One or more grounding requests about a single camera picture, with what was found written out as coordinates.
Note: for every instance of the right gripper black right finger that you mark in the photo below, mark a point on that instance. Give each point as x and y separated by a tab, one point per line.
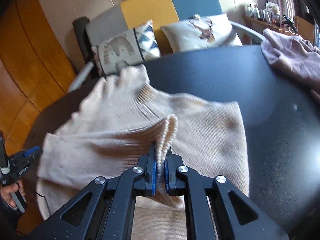
215	208

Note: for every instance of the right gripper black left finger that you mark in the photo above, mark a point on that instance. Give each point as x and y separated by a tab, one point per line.
105	208

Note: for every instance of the beige knit sweater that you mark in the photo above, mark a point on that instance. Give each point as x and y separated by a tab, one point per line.
117	123

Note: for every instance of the person left hand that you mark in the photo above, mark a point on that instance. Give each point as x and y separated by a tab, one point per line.
8	190

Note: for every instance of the orange wooden cabinet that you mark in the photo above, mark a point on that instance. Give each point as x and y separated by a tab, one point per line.
35	71

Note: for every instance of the tiger print cushion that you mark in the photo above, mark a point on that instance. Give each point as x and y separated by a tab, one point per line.
131	47

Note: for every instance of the mauve knit garment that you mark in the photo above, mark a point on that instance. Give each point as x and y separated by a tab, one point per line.
293	56

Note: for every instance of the deer print cushion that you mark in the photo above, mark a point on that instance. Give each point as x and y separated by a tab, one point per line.
201	32

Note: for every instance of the wooden side table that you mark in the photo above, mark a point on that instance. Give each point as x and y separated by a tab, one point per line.
287	28

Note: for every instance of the grey yellow blue sofa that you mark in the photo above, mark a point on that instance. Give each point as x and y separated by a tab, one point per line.
129	14

